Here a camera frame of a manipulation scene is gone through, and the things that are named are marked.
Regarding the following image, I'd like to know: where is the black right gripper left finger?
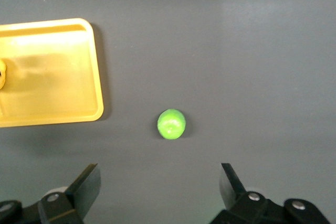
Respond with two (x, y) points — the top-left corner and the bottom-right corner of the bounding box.
(0, 163), (102, 224)

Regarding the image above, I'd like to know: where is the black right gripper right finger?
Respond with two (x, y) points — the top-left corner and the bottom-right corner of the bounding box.
(209, 163), (329, 224)

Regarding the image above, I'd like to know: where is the green apple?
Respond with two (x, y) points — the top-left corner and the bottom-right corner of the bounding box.
(156, 108), (187, 140)

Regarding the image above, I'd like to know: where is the yellow potato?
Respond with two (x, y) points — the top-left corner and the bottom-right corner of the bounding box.
(0, 58), (6, 90)

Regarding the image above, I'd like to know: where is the yellow plastic tray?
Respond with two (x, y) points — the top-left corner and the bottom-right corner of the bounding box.
(0, 18), (104, 128)

